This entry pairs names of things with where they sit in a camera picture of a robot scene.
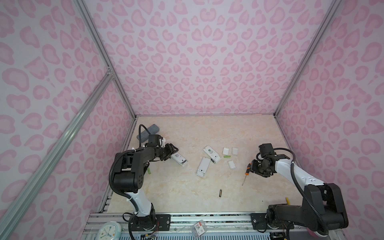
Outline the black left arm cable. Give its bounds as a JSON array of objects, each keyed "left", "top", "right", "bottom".
[{"left": 137, "top": 124, "right": 152, "bottom": 148}]

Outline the aluminium front rail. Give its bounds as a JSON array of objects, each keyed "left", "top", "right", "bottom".
[{"left": 80, "top": 209, "right": 346, "bottom": 240}]

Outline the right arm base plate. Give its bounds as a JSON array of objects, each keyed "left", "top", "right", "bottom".
[{"left": 250, "top": 213, "right": 295, "bottom": 232}]

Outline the small clear parts box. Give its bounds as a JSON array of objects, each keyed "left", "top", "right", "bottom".
[{"left": 192, "top": 220, "right": 208, "bottom": 238}]

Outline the white battery cover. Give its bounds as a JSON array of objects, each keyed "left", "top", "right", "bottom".
[
  {"left": 228, "top": 161, "right": 237, "bottom": 170},
  {"left": 232, "top": 147, "right": 239, "bottom": 156},
  {"left": 223, "top": 148, "right": 230, "bottom": 156}
]

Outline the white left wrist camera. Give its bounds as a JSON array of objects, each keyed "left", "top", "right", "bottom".
[{"left": 159, "top": 137, "right": 166, "bottom": 148}]

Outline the orange black screwdriver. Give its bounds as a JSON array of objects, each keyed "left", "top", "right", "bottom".
[{"left": 242, "top": 163, "right": 252, "bottom": 186}]

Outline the grey rectangular sponge block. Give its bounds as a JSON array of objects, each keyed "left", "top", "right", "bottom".
[{"left": 137, "top": 124, "right": 160, "bottom": 143}]

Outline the white analog clock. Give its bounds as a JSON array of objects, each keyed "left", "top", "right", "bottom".
[{"left": 95, "top": 221, "right": 122, "bottom": 240}]

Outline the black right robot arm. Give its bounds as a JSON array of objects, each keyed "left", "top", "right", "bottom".
[{"left": 247, "top": 143, "right": 349, "bottom": 237}]

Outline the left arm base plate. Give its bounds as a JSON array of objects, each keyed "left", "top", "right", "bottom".
[{"left": 128, "top": 214, "right": 171, "bottom": 232}]

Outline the white remote control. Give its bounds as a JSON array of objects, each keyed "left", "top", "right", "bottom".
[
  {"left": 171, "top": 153, "right": 188, "bottom": 167},
  {"left": 203, "top": 146, "right": 222, "bottom": 163},
  {"left": 196, "top": 157, "right": 211, "bottom": 178}
]

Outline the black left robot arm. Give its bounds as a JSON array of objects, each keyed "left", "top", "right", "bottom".
[{"left": 109, "top": 135, "right": 179, "bottom": 228}]

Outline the pink tape roll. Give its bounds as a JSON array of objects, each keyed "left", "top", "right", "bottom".
[{"left": 307, "top": 228, "right": 328, "bottom": 239}]

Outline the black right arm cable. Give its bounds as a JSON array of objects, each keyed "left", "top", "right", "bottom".
[{"left": 256, "top": 147, "right": 330, "bottom": 235}]

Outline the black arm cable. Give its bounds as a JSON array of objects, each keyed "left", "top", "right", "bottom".
[
  {"left": 137, "top": 124, "right": 152, "bottom": 148},
  {"left": 256, "top": 147, "right": 330, "bottom": 235}
]

